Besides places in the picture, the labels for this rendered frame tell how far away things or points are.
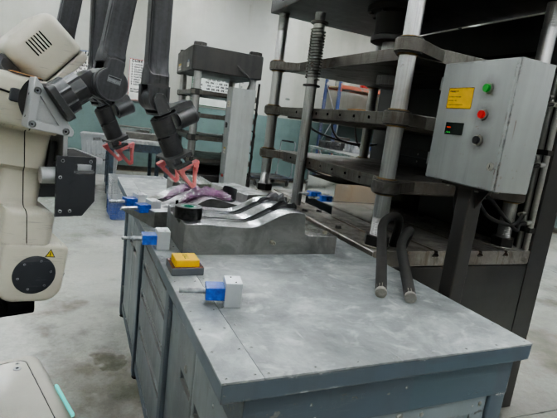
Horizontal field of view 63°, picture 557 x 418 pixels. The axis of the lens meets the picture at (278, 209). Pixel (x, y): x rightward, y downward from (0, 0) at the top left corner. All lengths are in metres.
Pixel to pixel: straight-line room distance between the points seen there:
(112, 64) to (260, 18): 8.10
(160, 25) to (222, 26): 7.72
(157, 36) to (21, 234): 0.61
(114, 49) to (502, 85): 1.09
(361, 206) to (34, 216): 1.41
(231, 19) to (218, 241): 7.88
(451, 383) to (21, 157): 1.14
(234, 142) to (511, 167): 4.56
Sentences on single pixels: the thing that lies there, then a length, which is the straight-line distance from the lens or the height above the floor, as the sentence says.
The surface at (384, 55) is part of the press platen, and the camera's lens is 1.98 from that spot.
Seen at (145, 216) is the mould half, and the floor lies 0.82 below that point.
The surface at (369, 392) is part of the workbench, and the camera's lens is 0.92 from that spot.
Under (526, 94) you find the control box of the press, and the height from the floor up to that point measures 1.37.
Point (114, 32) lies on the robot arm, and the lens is 1.20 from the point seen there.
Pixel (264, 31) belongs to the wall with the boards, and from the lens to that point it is 9.20.
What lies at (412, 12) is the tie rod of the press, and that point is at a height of 1.62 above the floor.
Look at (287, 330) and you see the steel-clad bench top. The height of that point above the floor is 0.80.
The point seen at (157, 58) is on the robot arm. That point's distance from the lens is 1.24.
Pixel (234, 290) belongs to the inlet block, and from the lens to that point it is 0.97.
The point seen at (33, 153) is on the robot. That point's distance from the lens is 1.32.
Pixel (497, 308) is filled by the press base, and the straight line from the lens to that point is 2.24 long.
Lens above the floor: 1.20
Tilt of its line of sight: 11 degrees down
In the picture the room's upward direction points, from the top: 7 degrees clockwise
